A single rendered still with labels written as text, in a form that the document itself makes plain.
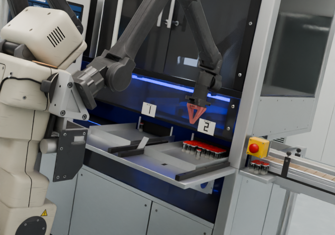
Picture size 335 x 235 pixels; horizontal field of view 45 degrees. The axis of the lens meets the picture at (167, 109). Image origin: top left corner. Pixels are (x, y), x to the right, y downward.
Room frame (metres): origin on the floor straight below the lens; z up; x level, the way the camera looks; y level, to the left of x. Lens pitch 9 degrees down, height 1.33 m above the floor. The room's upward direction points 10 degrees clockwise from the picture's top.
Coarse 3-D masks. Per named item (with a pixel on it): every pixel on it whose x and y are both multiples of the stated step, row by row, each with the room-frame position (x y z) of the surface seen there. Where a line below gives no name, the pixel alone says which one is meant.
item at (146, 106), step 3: (144, 102) 2.00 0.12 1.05; (144, 105) 2.00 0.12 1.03; (147, 105) 1.99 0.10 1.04; (150, 105) 1.98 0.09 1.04; (153, 105) 1.97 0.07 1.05; (144, 108) 2.00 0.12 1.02; (147, 108) 1.99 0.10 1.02; (153, 108) 1.96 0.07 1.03; (144, 111) 1.99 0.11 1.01; (147, 111) 1.98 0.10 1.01; (150, 111) 1.97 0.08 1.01; (153, 111) 1.96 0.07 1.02; (144, 114) 1.99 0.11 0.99; (147, 114) 1.98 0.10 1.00; (150, 114) 1.97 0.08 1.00; (153, 114) 1.96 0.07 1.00
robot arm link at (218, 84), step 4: (220, 60) 1.55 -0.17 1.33; (216, 64) 1.54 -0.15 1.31; (220, 64) 1.56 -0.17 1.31; (200, 68) 1.59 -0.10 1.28; (204, 68) 1.56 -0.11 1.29; (216, 68) 1.54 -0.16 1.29; (220, 68) 1.57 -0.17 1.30; (212, 72) 1.55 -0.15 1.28; (216, 72) 1.55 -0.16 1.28; (216, 76) 1.60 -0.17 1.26; (220, 76) 1.63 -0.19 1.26; (216, 80) 1.60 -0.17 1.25; (220, 80) 1.64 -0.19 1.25; (212, 84) 1.59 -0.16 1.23; (216, 84) 1.60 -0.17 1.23; (220, 84) 1.62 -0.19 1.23; (212, 88) 1.60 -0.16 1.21; (216, 88) 1.61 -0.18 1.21
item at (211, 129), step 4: (200, 120) 1.81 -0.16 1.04; (204, 120) 1.80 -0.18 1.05; (200, 124) 1.80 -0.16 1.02; (204, 124) 1.79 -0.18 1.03; (212, 124) 1.77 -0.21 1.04; (200, 128) 1.80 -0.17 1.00; (208, 128) 1.78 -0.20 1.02; (212, 128) 1.77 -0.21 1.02; (204, 132) 1.79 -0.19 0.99; (208, 132) 1.78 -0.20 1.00; (212, 132) 1.77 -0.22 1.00
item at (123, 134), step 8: (96, 128) 1.81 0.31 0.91; (104, 128) 1.92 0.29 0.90; (112, 128) 1.97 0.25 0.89; (120, 128) 2.02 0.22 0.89; (128, 128) 2.07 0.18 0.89; (104, 136) 1.78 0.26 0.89; (112, 136) 1.75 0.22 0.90; (120, 136) 1.88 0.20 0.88; (128, 136) 1.91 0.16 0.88; (136, 136) 1.94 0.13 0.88; (152, 136) 2.00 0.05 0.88; (168, 136) 1.93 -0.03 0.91; (120, 144) 1.72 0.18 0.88; (128, 144) 1.70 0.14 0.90
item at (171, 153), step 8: (160, 144) 1.73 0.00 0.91; (168, 144) 1.79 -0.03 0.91; (176, 144) 1.84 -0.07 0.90; (144, 152) 1.65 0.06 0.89; (152, 152) 1.62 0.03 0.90; (160, 152) 1.60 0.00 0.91; (168, 152) 1.74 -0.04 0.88; (176, 152) 1.77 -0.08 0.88; (184, 152) 1.80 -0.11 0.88; (160, 160) 1.60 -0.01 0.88; (168, 160) 1.57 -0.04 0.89; (176, 160) 1.55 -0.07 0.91; (184, 160) 1.66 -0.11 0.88; (192, 160) 1.68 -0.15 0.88; (200, 160) 1.71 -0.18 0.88; (208, 160) 1.73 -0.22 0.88; (216, 160) 1.64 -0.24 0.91; (224, 160) 1.70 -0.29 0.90; (184, 168) 1.53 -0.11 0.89; (192, 168) 1.51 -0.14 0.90
